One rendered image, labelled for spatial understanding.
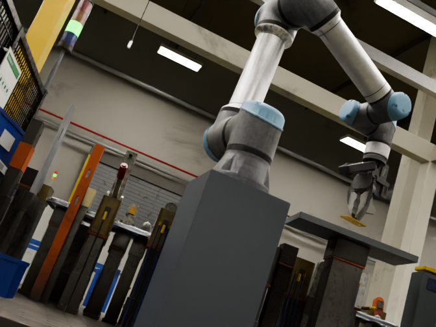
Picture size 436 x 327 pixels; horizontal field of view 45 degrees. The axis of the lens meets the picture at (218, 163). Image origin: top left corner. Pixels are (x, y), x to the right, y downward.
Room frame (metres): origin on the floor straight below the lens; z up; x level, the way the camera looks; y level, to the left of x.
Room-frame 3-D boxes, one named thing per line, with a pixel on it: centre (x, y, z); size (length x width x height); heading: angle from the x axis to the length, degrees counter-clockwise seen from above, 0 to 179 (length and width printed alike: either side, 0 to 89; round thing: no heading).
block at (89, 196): (1.64, 0.35, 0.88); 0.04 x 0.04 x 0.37; 5
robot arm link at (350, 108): (1.46, -0.37, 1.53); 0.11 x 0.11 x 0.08; 23
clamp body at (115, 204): (1.59, 0.27, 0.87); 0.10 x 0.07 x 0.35; 5
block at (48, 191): (1.88, 0.57, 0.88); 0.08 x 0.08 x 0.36; 5
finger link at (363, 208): (1.49, -0.47, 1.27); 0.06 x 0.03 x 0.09; 120
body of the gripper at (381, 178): (1.51, -0.46, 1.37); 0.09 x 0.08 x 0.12; 120
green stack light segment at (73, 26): (2.36, 0.89, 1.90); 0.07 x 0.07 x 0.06
